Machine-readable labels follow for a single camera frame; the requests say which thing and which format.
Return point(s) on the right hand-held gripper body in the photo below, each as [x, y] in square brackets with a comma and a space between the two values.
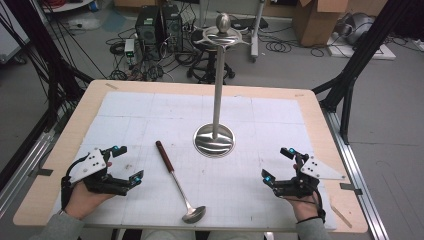
[316, 168]

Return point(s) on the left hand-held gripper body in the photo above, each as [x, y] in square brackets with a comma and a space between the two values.
[93, 165]

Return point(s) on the steel utensil stand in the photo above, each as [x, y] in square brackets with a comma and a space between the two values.
[218, 83]

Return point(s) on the person's left hand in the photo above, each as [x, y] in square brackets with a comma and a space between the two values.
[83, 201]

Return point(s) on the person's right hand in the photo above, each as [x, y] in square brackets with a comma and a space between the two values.
[305, 210]

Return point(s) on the grey tape piece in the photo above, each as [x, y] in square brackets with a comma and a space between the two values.
[41, 172]
[350, 188]

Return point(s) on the white gridded mat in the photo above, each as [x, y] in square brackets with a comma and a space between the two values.
[150, 113]

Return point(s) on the thin wooden stick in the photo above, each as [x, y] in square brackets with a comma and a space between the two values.
[341, 216]

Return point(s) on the black swivel stool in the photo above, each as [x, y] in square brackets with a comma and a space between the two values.
[230, 70]

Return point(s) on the small white box green light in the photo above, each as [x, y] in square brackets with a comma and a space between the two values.
[129, 47]

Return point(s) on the black computer tower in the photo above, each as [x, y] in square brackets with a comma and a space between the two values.
[173, 28]
[146, 30]

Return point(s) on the white stand pole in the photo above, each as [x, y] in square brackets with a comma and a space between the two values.
[258, 30]

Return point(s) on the cardboard box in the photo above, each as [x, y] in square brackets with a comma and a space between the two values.
[316, 23]

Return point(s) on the white flat board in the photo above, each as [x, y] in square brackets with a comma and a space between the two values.
[383, 53]

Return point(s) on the grey rounded device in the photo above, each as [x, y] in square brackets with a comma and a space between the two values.
[358, 26]

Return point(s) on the aluminium rail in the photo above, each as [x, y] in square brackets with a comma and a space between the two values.
[356, 173]
[23, 170]

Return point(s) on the black metal frame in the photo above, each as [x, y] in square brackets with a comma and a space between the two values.
[50, 66]
[360, 60]

